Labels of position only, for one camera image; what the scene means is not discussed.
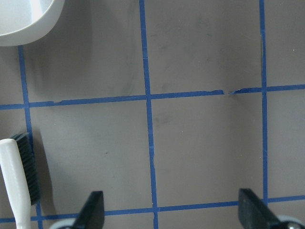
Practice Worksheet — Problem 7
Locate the white brush with black bristles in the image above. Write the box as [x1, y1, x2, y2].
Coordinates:
[0, 133, 41, 229]

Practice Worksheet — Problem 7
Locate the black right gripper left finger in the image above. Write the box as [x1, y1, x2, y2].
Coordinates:
[72, 191, 105, 229]

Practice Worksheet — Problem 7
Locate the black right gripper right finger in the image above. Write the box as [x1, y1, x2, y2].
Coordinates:
[238, 188, 305, 229]

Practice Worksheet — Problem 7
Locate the beige dustpan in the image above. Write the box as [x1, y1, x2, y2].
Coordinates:
[0, 0, 65, 47]

